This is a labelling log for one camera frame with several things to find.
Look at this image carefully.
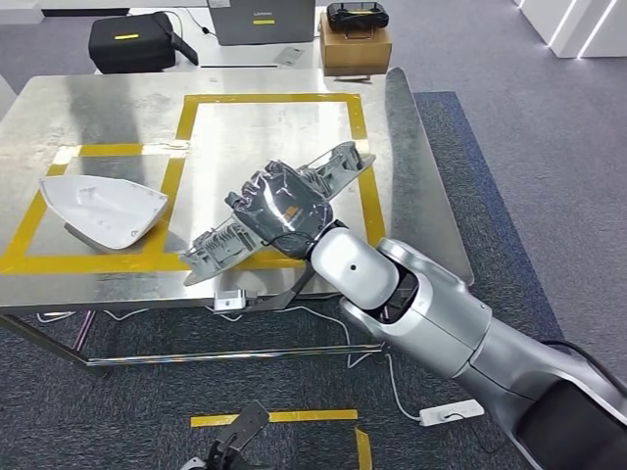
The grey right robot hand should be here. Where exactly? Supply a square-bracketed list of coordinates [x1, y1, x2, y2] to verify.
[225, 161, 335, 260]

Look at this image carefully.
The grey plastic wheel cover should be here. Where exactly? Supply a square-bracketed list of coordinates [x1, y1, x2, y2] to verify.
[178, 141, 377, 288]

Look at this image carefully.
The steel workbench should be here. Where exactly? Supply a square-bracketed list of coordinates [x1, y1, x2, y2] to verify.
[0, 67, 475, 379]

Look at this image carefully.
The large yellow tape rectangle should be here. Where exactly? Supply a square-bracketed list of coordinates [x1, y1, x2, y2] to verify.
[161, 92, 387, 272]

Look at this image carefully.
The grey card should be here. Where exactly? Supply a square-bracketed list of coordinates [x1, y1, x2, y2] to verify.
[273, 46, 305, 68]

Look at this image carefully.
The brown cardboard box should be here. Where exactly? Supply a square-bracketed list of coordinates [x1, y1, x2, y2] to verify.
[319, 13, 394, 77]

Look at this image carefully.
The grey laptop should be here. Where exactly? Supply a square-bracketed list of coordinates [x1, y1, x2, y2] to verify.
[206, 0, 316, 47]

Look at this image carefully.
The black handheld controller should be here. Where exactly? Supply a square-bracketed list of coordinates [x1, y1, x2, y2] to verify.
[326, 1, 391, 33]

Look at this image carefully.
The white car mirror cover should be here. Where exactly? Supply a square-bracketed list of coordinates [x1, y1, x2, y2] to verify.
[38, 173, 170, 253]

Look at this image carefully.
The black case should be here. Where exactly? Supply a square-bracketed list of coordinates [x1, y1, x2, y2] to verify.
[88, 11, 199, 74]

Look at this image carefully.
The white floor power strip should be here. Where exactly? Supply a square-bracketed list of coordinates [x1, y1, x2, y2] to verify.
[419, 399, 486, 428]

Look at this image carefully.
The white panel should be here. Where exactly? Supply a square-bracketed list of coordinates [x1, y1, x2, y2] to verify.
[0, 74, 18, 122]

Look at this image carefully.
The white cabinet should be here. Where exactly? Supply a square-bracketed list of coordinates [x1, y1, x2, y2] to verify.
[511, 0, 627, 61]

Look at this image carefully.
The black right camera bracket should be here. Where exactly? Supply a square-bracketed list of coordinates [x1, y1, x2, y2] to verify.
[242, 260, 317, 314]

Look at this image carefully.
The black camera bracket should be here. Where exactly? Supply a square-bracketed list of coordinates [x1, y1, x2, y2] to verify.
[205, 433, 256, 470]
[242, 260, 317, 314]

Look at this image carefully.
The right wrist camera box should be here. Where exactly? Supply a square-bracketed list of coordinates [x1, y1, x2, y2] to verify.
[214, 290, 248, 313]

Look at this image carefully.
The black laptop cable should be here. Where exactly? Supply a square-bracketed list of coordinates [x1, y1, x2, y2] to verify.
[185, 7, 218, 37]

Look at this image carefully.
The long white cable with coil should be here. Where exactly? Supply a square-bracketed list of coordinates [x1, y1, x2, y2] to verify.
[36, 305, 423, 424]

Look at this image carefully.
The black left camera bracket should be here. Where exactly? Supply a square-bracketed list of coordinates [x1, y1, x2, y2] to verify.
[205, 433, 256, 470]

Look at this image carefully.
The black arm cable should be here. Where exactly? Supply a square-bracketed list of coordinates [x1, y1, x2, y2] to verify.
[540, 339, 627, 399]

